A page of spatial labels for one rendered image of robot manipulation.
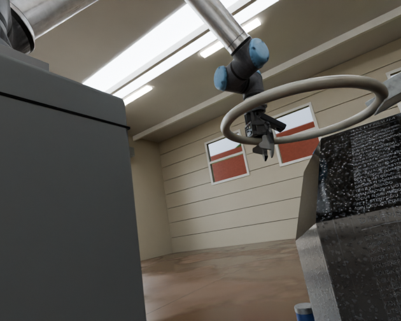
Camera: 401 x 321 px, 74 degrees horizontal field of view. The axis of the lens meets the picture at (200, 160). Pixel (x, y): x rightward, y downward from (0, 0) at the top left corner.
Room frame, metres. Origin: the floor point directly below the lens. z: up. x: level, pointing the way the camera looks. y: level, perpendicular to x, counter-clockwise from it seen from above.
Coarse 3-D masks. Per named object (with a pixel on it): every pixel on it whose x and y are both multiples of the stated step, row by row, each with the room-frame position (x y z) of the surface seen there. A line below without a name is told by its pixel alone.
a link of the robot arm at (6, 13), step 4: (0, 0) 0.39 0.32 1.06; (4, 0) 0.40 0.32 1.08; (8, 0) 0.42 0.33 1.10; (0, 4) 0.39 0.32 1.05; (4, 4) 0.40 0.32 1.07; (8, 4) 0.43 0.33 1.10; (0, 8) 0.39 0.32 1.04; (4, 8) 0.40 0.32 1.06; (8, 8) 0.44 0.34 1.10; (0, 12) 0.39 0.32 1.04; (4, 12) 0.40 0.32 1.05; (8, 12) 0.45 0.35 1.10; (4, 16) 0.40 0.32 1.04; (8, 16) 0.45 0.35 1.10; (8, 20) 0.46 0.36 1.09; (8, 24) 0.47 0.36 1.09; (8, 28) 0.48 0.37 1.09; (8, 32) 0.49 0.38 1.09; (8, 36) 0.50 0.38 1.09
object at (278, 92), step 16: (304, 80) 0.57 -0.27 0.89; (320, 80) 0.56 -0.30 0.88; (336, 80) 0.56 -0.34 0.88; (352, 80) 0.56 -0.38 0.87; (368, 80) 0.58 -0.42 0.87; (256, 96) 0.62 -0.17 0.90; (272, 96) 0.60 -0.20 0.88; (384, 96) 0.66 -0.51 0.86; (240, 112) 0.67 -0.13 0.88; (368, 112) 0.79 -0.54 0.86; (224, 128) 0.78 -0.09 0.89; (336, 128) 0.92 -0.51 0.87; (256, 144) 1.00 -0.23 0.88
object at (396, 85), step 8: (400, 72) 0.66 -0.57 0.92; (392, 80) 0.66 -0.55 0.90; (400, 80) 0.66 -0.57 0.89; (392, 88) 0.67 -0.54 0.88; (400, 88) 0.66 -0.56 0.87; (392, 96) 0.67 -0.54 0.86; (400, 96) 0.71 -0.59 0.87; (368, 104) 0.78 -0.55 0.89; (384, 104) 0.72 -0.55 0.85; (392, 104) 0.76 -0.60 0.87; (376, 112) 0.76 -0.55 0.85
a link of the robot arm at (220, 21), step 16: (192, 0) 0.72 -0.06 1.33; (208, 0) 0.71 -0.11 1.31; (208, 16) 0.74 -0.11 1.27; (224, 16) 0.74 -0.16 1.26; (224, 32) 0.76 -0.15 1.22; (240, 32) 0.76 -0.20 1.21; (240, 48) 0.78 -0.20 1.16; (256, 48) 0.77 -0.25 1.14; (240, 64) 0.83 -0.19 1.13; (256, 64) 0.81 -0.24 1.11
